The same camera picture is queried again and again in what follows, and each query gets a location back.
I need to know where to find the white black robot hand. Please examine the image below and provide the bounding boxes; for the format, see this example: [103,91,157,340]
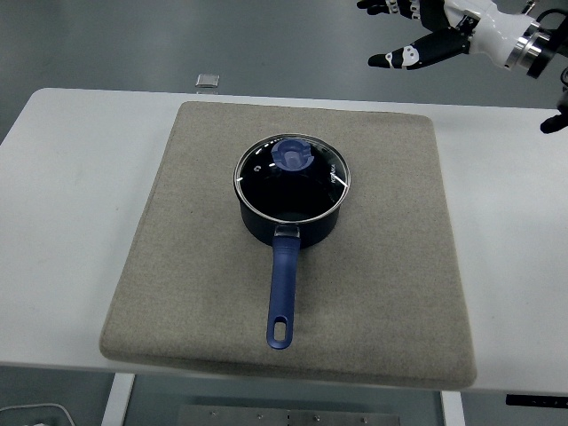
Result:
[356,0,532,71]

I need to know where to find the glass lid with blue knob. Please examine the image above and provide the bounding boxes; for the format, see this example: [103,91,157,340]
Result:
[233,132,352,222]

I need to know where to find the dark pot with blue handle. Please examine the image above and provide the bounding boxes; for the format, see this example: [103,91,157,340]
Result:
[238,185,345,351]

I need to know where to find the black box under table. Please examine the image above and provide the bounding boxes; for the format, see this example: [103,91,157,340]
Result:
[505,394,568,407]

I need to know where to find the white table leg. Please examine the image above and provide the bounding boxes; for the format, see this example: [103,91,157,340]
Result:
[100,373,137,426]
[439,392,466,426]

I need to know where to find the beige fabric mat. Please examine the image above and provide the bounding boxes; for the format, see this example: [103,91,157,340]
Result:
[98,100,478,392]

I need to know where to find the grey metal plate with screws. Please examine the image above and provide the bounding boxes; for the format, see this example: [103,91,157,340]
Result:
[177,403,400,426]

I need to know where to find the white rounded object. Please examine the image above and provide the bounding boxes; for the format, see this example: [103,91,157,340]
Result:
[0,402,75,426]

